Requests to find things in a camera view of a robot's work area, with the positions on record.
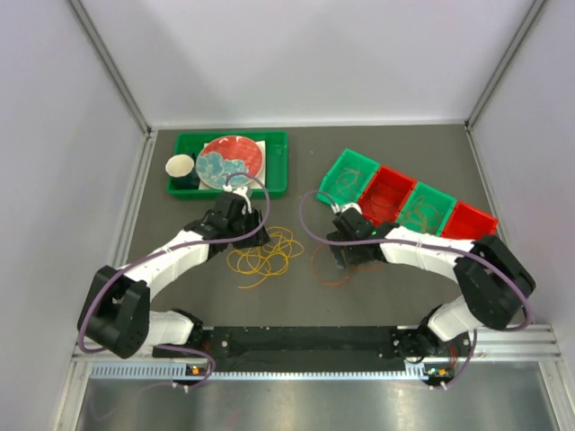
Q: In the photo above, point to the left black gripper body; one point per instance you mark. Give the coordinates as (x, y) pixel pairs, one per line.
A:
(247, 221)

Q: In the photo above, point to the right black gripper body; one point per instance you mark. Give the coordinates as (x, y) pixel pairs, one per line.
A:
(353, 255)

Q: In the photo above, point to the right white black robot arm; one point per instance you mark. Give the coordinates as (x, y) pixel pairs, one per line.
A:
(492, 281)

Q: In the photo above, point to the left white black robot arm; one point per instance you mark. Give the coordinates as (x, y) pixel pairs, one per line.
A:
(117, 313)

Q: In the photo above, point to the red bin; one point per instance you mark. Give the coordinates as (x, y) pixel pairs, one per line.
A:
(469, 223)
(385, 195)

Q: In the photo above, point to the green bin far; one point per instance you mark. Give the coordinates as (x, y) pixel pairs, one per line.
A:
(347, 178)

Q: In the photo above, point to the green bin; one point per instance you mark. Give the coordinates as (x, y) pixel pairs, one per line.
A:
(347, 178)
(426, 210)

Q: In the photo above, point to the red blue floral plate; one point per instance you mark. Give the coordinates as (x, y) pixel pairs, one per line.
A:
(230, 161)

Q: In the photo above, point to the cream paper cup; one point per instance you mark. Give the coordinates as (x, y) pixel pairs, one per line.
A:
(179, 166)

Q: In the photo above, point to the green plastic tray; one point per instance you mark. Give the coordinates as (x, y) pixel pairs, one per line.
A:
(263, 153)

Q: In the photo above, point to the red bin near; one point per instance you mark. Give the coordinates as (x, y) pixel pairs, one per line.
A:
(469, 223)

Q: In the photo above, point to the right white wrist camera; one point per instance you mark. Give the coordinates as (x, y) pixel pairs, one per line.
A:
(350, 211)

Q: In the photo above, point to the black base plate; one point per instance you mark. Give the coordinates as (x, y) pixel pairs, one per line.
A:
(321, 349)

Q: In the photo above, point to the aluminium frame rail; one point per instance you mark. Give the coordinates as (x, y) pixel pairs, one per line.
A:
(536, 343)

